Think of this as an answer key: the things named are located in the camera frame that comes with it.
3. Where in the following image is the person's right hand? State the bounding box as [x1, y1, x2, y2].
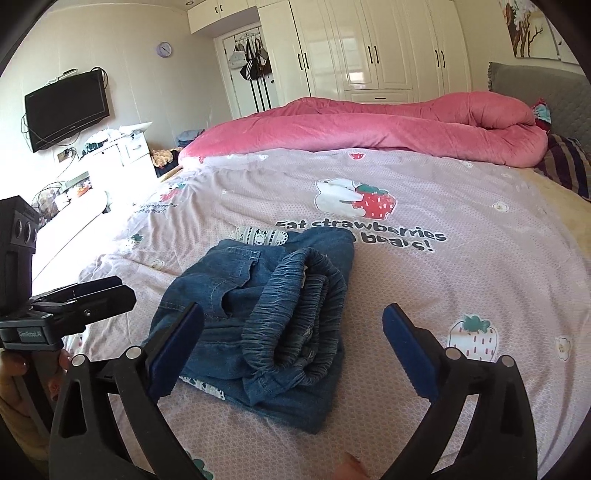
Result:
[334, 452, 371, 480]

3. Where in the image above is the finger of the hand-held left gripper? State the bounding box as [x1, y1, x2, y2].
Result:
[32, 284, 137, 334]
[30, 275, 123, 301]

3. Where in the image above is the purple striped pillow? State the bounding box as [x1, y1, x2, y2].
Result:
[536, 134, 591, 202]

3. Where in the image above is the red and teal cloth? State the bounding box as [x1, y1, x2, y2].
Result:
[531, 97, 553, 134]

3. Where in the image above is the black striped hanging bag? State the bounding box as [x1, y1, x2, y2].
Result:
[239, 39, 262, 82]

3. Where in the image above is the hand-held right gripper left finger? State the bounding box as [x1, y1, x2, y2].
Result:
[48, 302, 206, 480]

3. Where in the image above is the dark hanging bag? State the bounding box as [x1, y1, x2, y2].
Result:
[254, 39, 273, 77]

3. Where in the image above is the pink strawberry printed quilt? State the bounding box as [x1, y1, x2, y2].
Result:
[60, 148, 591, 480]

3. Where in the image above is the grey quilted headboard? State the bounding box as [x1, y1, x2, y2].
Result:
[487, 61, 591, 145]

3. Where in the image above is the white door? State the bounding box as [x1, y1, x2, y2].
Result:
[213, 32, 280, 119]

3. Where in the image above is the floral wall painting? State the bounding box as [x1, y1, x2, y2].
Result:
[503, 0, 580, 61]

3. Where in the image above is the blue denim pants lace trim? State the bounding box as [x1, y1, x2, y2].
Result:
[142, 224, 356, 435]

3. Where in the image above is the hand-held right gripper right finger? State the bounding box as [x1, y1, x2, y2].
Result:
[382, 303, 541, 480]

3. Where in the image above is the person's left hand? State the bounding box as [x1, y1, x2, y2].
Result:
[0, 348, 74, 446]

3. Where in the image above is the yellow bed sheet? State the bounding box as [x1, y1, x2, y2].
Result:
[531, 168, 591, 243]

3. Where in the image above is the white wardrobe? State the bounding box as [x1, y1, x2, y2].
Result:
[187, 0, 474, 106]

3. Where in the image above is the black wall television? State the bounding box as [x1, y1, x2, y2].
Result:
[24, 69, 110, 153]

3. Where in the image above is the white desk with drawers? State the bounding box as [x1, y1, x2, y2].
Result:
[83, 122, 158, 197]

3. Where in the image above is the pink plush comforter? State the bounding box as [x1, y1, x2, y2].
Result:
[178, 91, 550, 168]

